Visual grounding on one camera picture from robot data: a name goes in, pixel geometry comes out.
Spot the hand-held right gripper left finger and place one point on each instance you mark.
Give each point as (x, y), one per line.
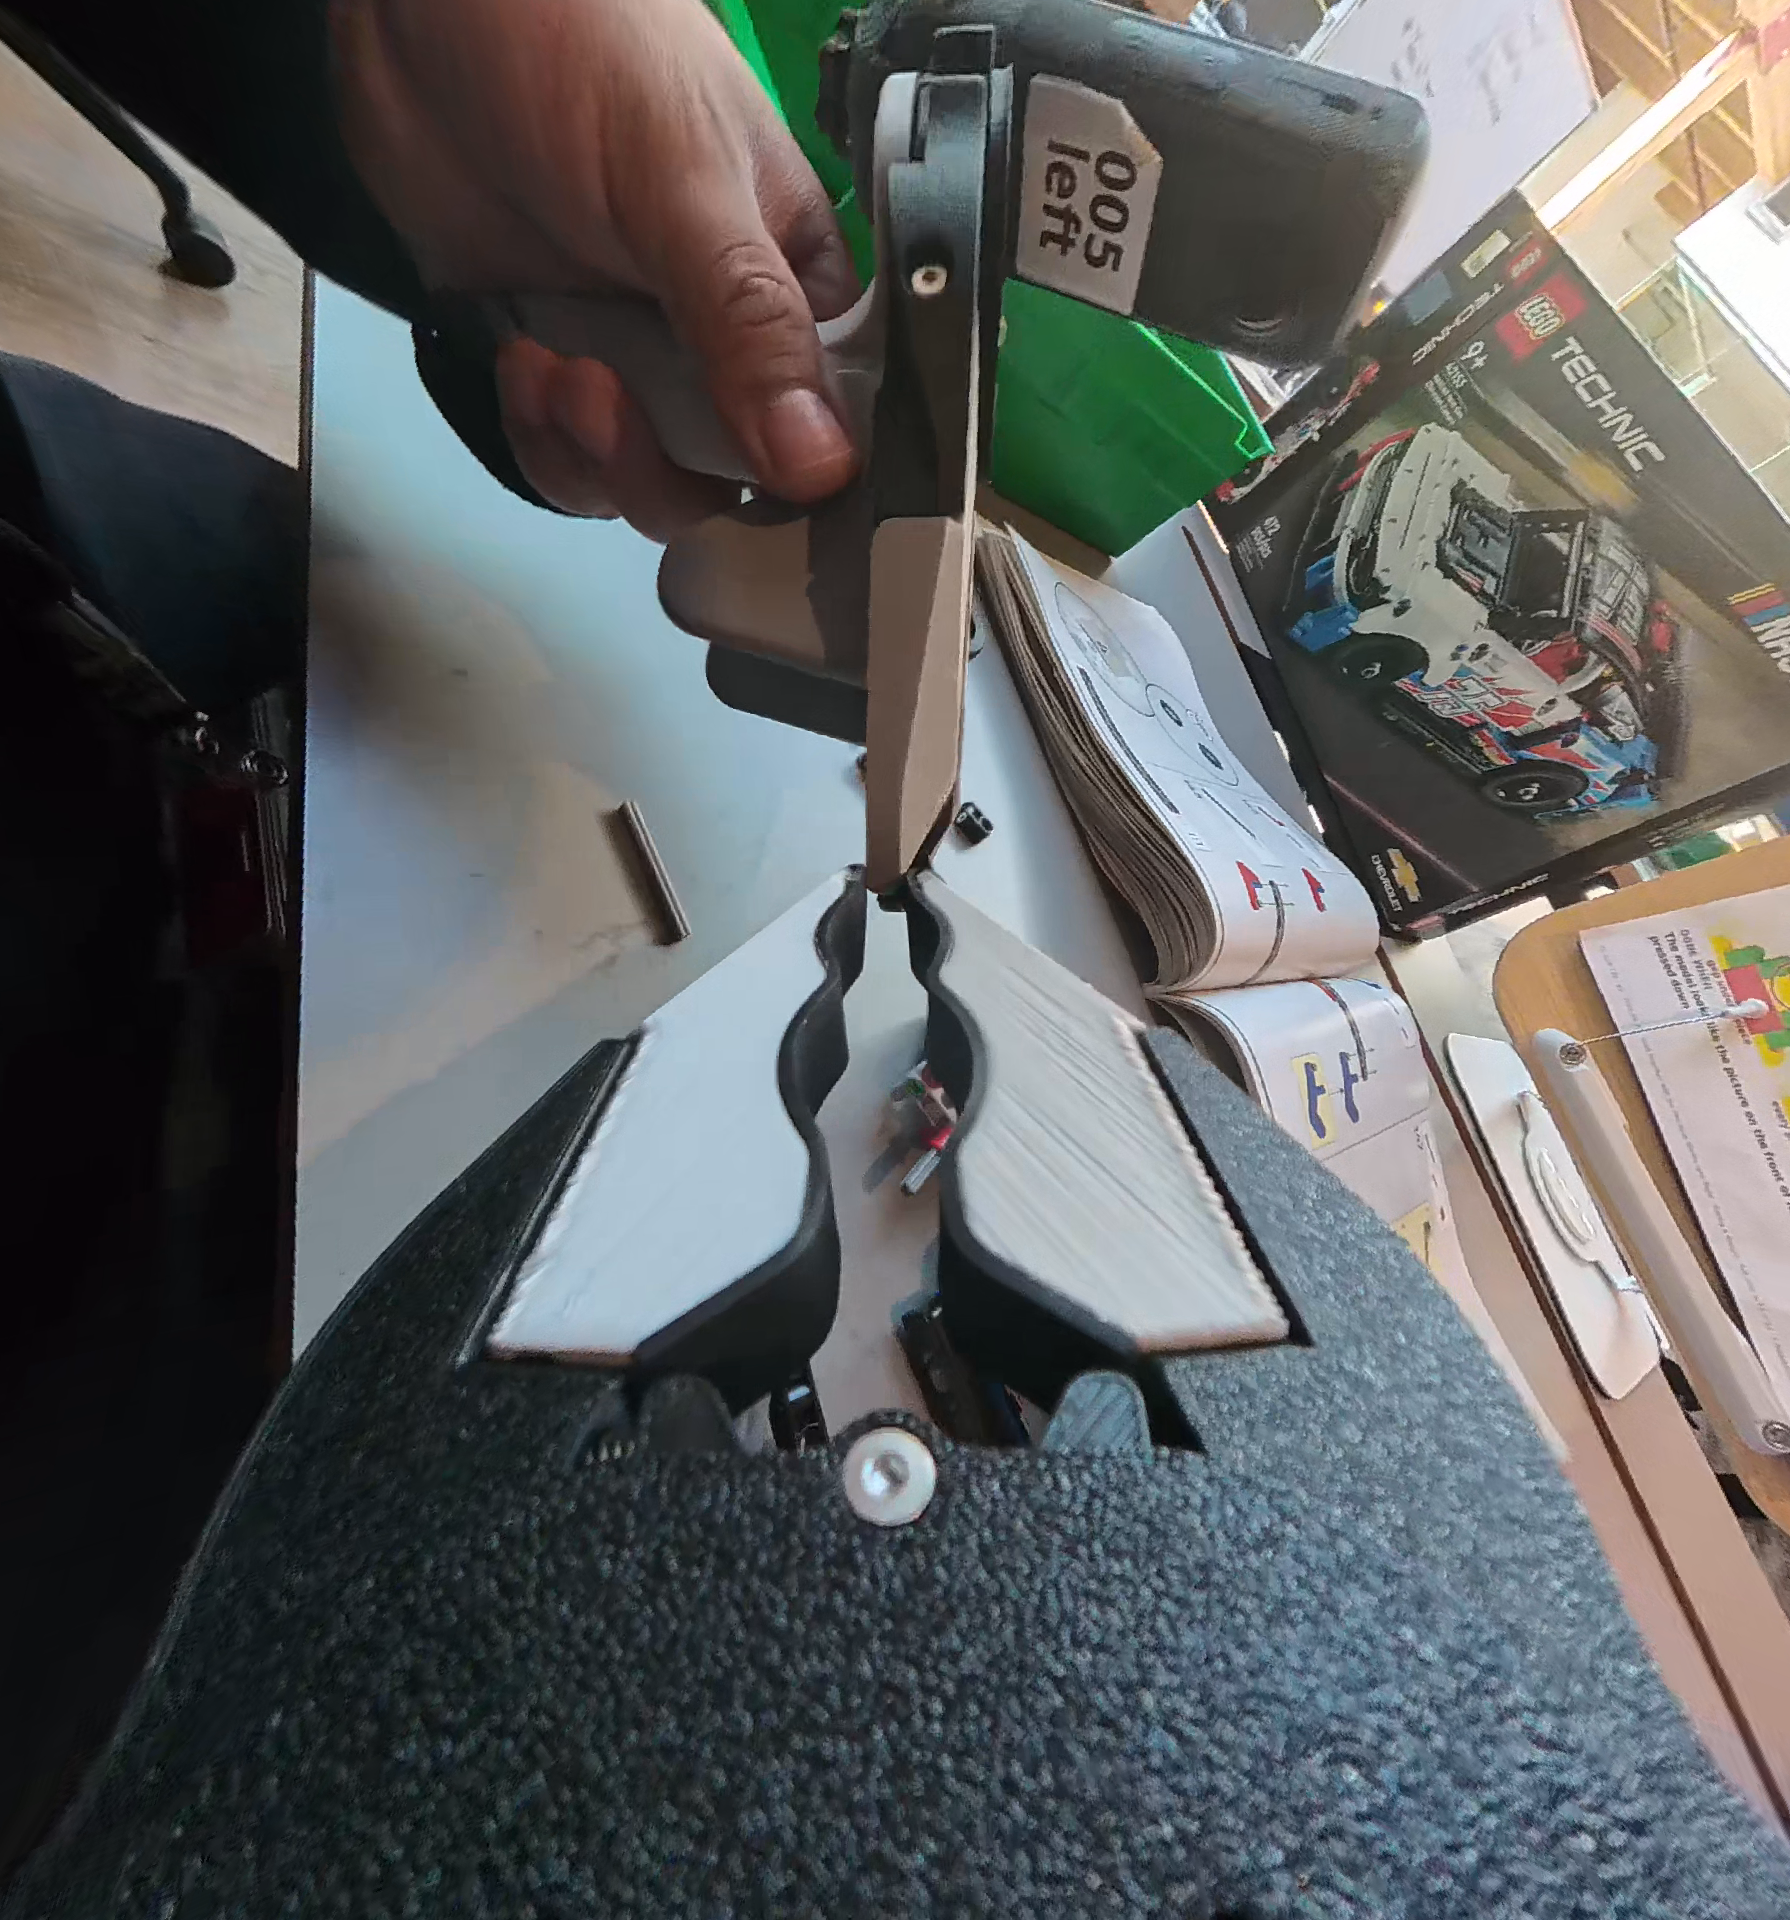
(670, 1202)

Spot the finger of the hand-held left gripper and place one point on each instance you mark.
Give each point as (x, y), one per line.
(917, 675)

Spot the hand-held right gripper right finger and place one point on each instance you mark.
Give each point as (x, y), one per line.
(1105, 1184)

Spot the toy brick race car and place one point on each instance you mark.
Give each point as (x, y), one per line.
(917, 1125)

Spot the green plastic bin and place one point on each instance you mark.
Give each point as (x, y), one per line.
(1105, 437)

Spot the grey axle rod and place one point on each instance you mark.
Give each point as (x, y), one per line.
(651, 872)

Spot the person's left hand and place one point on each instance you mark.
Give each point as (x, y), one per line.
(580, 152)

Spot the open building instruction booklet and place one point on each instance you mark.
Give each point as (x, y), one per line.
(1134, 721)

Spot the whiteboard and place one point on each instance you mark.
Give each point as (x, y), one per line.
(1481, 107)

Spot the white stand base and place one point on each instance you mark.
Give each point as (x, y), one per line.
(1524, 1202)

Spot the instruction sheet on stand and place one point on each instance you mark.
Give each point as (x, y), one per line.
(1546, 959)

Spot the black toy set box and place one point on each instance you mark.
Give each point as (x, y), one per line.
(1509, 675)

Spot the person's black jacket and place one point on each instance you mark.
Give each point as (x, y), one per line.
(55, 1202)

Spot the person's dark trousers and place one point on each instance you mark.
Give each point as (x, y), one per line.
(144, 511)

